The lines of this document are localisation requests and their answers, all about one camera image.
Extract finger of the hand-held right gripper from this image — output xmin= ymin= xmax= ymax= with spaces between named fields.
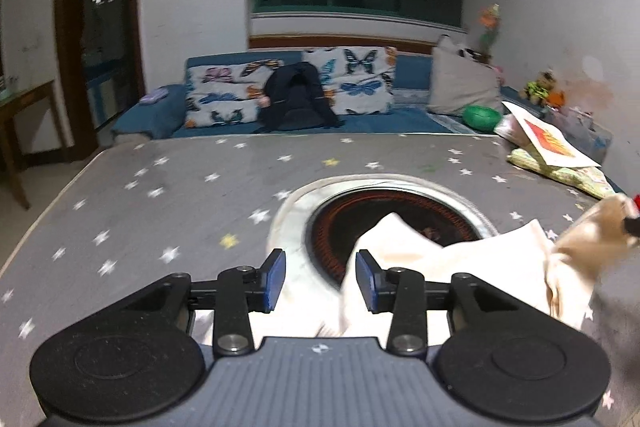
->
xmin=622 ymin=194 xmax=640 ymax=251

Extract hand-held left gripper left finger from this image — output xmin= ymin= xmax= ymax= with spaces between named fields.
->
xmin=107 ymin=249 xmax=287 ymax=356

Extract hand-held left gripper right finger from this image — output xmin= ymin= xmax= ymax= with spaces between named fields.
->
xmin=355 ymin=249 xmax=532 ymax=356

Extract cream shirt with round print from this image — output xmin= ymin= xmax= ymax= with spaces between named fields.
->
xmin=267 ymin=174 xmax=640 ymax=344

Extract yellow-green floral cloth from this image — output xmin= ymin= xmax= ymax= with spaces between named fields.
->
xmin=507 ymin=147 xmax=619 ymax=200

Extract clear plastic box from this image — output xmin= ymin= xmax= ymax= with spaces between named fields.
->
xmin=549 ymin=106 xmax=614 ymax=158

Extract white book with orange print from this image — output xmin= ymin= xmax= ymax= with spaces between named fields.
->
xmin=501 ymin=101 xmax=604 ymax=169

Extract grey star-print blanket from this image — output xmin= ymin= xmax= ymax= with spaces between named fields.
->
xmin=0 ymin=132 xmax=640 ymax=427

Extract yellow-green plush toy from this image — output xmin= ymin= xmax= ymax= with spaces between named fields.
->
xmin=520 ymin=71 xmax=559 ymax=106

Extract black backpack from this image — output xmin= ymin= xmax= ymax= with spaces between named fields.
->
xmin=257 ymin=62 xmax=344 ymax=134

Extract green bowl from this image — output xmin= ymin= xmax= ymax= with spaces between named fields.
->
xmin=462 ymin=105 xmax=503 ymax=133

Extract butterfly print pillow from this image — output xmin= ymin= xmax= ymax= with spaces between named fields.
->
xmin=302 ymin=46 xmax=399 ymax=116
xmin=184 ymin=59 xmax=281 ymax=129

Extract blue sofa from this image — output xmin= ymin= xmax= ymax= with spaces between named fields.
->
xmin=111 ymin=51 xmax=521 ymax=144

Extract beige pillow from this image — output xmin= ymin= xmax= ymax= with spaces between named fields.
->
xmin=427 ymin=35 xmax=503 ymax=117

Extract artificial flowers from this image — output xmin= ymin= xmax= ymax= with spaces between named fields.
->
xmin=477 ymin=4 xmax=503 ymax=56

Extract brown wooden door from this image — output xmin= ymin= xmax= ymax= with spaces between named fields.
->
xmin=53 ymin=0 xmax=146 ymax=134

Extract wooden side table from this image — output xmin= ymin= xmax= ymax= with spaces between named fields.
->
xmin=0 ymin=79 xmax=69 ymax=210

